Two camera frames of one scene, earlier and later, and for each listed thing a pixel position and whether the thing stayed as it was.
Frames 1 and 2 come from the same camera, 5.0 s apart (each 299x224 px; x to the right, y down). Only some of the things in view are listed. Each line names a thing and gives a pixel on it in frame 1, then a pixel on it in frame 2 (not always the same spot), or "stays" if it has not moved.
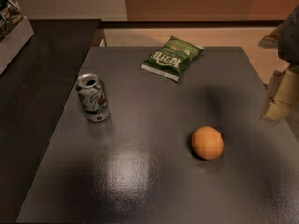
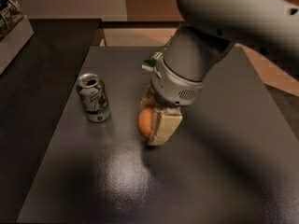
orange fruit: (207, 143) -> (145, 120)
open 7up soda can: (93, 97) stays
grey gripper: (290, 46) -> (170, 90)
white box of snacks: (15, 29) stays
